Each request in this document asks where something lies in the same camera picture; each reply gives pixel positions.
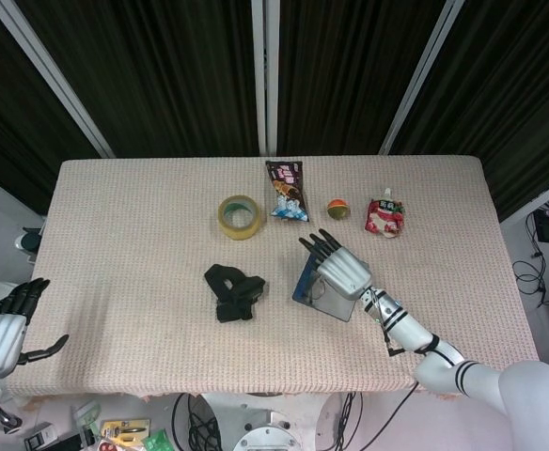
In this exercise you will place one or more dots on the green and orange ball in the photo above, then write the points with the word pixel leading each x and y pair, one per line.
pixel 339 211

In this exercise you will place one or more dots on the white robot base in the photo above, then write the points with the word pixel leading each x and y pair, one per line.
pixel 274 423

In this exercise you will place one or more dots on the beige waffle tablecloth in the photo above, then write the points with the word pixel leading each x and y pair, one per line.
pixel 138 258

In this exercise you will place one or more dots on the white upright frame post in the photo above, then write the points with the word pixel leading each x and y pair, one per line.
pixel 265 75

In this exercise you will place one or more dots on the red drink pouch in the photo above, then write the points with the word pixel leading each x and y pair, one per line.
pixel 385 218

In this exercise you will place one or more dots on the green packet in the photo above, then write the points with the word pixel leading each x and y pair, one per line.
pixel 158 440

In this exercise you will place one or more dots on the yellow packing tape roll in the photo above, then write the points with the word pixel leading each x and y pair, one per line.
pixel 248 228

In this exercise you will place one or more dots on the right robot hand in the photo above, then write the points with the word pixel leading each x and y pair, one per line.
pixel 342 272

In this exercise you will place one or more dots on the dark snack bag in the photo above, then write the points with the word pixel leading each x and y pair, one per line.
pixel 287 197

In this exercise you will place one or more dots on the black curtain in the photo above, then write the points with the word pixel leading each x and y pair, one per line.
pixel 171 70

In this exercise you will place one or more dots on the blue glasses case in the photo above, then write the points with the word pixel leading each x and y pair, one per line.
pixel 338 307

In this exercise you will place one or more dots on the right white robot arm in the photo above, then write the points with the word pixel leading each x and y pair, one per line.
pixel 481 376

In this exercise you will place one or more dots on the yellow packaged tool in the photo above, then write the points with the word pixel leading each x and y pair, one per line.
pixel 126 430

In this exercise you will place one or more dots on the white slanted frame post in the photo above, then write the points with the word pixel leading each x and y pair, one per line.
pixel 420 75
pixel 53 75

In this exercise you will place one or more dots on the black frame eyeglasses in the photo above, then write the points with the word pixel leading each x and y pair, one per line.
pixel 321 284

